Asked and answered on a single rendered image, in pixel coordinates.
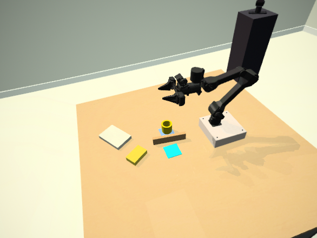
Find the yellow rectangular block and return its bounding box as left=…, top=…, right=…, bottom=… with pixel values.
left=126, top=145, right=147, bottom=165

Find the yellow cup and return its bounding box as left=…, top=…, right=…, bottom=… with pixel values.
left=161, top=120, right=172, bottom=134

